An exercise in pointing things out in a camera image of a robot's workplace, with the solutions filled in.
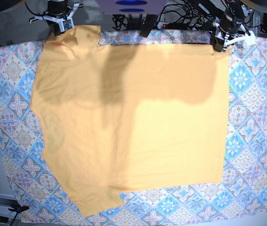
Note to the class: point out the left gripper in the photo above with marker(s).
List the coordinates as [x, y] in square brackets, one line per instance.
[229, 30]

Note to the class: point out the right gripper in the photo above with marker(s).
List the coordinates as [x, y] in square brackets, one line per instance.
[58, 16]

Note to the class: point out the yellow T-shirt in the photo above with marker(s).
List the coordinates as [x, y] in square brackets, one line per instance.
[129, 118]

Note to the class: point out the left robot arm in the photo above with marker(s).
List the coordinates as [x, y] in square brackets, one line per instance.
[236, 8]

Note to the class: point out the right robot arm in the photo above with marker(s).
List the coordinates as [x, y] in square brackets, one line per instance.
[58, 15]

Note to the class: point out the white power strip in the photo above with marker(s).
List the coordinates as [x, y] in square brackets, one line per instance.
[175, 26]

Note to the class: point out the black clamp at table edge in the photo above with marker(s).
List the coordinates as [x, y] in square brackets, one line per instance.
[147, 25]

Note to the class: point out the orange black clamp bottom left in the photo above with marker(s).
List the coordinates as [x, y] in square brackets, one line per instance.
[18, 209]

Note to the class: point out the purple base camera mount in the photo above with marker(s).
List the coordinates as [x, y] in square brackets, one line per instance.
[113, 7]

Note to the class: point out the white aluminium rail box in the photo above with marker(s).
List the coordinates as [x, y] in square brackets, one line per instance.
[6, 202]

